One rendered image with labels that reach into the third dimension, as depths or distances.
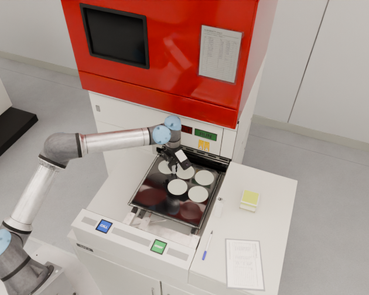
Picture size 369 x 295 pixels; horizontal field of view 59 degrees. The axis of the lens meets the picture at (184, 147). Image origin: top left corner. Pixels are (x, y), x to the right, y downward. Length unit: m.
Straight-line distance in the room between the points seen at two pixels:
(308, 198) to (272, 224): 1.43
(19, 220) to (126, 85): 0.73
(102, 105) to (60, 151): 0.62
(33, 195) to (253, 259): 0.92
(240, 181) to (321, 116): 1.81
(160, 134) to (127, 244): 0.49
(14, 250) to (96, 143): 0.47
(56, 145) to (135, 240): 0.52
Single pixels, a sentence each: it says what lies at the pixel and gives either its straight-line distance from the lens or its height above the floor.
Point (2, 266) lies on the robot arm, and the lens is 1.35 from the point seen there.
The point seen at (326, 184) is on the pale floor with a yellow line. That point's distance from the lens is 3.10.
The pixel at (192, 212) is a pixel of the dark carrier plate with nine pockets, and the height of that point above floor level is 0.90.
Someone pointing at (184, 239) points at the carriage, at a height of 0.88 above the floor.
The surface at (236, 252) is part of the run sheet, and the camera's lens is 1.43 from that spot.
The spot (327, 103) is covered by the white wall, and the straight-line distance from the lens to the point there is 3.23.
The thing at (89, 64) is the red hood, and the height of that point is 1.39.
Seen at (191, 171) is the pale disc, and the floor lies 0.90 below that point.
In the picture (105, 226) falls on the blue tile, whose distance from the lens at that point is 1.50.
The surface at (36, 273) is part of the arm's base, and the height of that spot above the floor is 1.05.
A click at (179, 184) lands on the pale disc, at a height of 0.90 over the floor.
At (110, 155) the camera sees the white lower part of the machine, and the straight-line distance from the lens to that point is 2.13.
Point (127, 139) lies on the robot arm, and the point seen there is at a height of 1.33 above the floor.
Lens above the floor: 2.23
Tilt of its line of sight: 46 degrees down
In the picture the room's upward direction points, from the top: 2 degrees clockwise
